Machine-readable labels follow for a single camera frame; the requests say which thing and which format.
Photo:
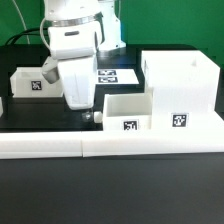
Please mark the white rear drawer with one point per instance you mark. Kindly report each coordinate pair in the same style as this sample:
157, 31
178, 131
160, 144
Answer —
28, 82

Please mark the white front drawer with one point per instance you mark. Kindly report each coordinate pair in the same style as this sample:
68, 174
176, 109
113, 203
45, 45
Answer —
125, 112

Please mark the white drawer cabinet box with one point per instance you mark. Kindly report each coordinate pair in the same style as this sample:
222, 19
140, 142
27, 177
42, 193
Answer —
183, 84

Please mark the white marker sheet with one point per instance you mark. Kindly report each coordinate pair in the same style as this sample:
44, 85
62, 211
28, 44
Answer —
116, 77

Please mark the white front fence bar left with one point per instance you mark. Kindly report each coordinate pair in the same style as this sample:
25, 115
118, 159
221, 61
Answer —
40, 145

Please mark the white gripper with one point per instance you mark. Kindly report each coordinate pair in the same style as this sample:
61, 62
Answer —
78, 77

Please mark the white drawer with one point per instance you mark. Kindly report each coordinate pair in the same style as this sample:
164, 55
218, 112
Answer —
125, 112
28, 82

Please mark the white L-shaped fence bar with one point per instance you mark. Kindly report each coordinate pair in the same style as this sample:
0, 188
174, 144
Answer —
207, 136

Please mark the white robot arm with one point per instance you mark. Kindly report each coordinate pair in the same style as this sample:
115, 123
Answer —
79, 31

